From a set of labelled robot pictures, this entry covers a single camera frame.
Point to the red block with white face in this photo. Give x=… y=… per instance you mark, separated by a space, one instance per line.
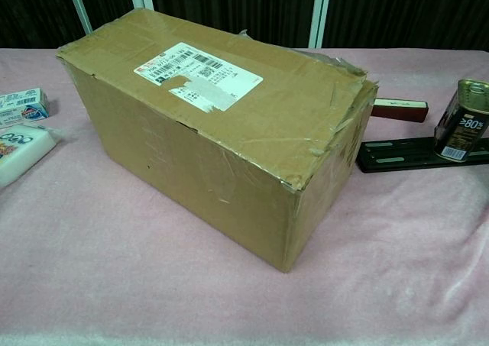
x=401 y=112

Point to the gold black tin can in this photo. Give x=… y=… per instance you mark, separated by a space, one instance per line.
x=458 y=132

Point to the black slotted metal bracket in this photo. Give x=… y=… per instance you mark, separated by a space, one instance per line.
x=397 y=155

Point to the slanted white frame post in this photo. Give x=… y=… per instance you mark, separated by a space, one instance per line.
x=79 y=6

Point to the white blue soap carton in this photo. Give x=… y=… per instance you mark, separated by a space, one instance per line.
x=23 y=107

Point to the pink fleece tablecloth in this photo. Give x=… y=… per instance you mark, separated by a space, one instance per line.
x=114 y=285

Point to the brown cardboard box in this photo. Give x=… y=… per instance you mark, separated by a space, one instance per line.
x=191 y=151

